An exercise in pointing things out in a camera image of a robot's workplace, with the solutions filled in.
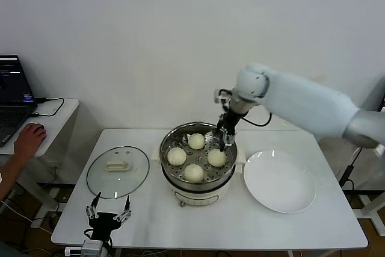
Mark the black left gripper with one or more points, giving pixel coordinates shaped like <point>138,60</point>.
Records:
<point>103,224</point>

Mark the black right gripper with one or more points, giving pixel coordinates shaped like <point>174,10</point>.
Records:
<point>231,121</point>

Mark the white steamed baozi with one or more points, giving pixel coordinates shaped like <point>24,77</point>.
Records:
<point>194,172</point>
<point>176,156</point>
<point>217,158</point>
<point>196,141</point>

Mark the round glass pot lid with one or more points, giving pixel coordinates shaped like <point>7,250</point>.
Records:
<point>118,166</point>

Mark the person's bare forearm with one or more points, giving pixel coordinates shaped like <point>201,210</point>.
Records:
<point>10,178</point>

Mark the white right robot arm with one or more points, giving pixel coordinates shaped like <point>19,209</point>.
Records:
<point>300,100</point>

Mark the perforated steel steamer basket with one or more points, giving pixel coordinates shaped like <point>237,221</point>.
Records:
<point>168,136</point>

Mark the person's bare hand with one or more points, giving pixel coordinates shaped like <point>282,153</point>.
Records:
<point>28,141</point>

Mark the grey floor power strip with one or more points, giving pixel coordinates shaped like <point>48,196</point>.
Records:
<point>45,222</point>

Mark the round white plate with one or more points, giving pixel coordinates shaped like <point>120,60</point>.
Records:
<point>279,181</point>

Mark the blue jeans leg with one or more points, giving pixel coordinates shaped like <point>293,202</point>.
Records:
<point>6,250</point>

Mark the black laptop with lit screen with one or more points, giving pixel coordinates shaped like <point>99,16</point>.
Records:
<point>12,109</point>

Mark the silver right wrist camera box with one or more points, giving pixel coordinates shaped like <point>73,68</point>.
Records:
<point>219,95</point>

